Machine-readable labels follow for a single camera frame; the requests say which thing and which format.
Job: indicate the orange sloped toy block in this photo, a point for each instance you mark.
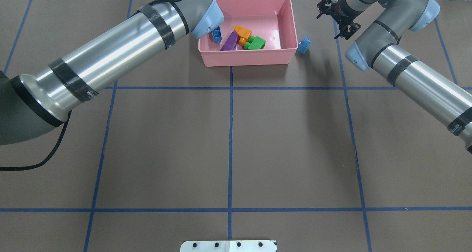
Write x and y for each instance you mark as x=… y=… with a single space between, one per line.
x=244 y=35

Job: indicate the small blue toy block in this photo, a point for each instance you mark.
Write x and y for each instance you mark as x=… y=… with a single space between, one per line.
x=303 y=45

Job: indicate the green toy block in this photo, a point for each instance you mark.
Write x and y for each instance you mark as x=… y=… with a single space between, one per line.
x=254 y=43

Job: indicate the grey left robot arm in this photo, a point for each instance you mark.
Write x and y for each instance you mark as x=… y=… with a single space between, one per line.
x=33 y=105

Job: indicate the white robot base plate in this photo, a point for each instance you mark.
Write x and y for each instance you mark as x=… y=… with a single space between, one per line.
x=230 y=246

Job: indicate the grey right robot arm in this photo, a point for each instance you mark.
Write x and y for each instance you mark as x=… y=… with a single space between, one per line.
x=382 y=48

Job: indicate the purple sloped toy block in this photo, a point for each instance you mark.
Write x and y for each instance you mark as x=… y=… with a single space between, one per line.
x=230 y=43

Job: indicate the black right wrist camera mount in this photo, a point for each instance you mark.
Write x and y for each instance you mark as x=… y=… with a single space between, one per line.
x=337 y=16

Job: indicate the pink plastic box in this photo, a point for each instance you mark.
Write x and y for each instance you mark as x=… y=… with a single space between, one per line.
x=272 y=20

